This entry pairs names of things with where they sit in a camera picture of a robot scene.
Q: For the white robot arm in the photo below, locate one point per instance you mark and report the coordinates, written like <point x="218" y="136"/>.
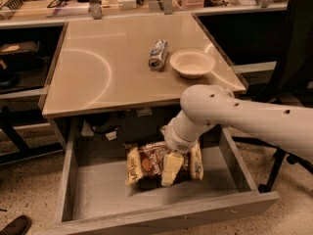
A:
<point x="288" y="128"/>

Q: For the white paper bowl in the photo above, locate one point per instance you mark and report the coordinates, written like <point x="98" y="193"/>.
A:
<point x="192" y="63"/>

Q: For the brown chip bag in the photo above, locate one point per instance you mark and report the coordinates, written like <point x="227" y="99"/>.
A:
<point x="146" y="162"/>

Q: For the black coil spring holder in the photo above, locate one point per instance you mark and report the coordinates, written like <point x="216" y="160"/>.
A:
<point x="9" y="8"/>

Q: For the brown shoe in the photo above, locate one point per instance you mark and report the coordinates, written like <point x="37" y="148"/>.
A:
<point x="19" y="226"/>

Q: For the long back workbench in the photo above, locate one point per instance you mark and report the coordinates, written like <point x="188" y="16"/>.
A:
<point x="38" y="13"/>

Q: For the open grey wooden drawer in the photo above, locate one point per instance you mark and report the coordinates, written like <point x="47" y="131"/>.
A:
<point x="95" y="200"/>

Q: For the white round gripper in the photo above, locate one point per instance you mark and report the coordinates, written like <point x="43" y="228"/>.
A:
<point x="178" y="143"/>

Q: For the silver soda can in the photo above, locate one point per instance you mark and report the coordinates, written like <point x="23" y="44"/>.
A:
<point x="158" y="55"/>

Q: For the beige counter cabinet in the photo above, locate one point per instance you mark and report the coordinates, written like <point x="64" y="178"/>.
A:
<point x="103" y="67"/>

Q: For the black office chair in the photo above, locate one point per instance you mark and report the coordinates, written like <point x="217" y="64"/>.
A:
<point x="289" y="81"/>

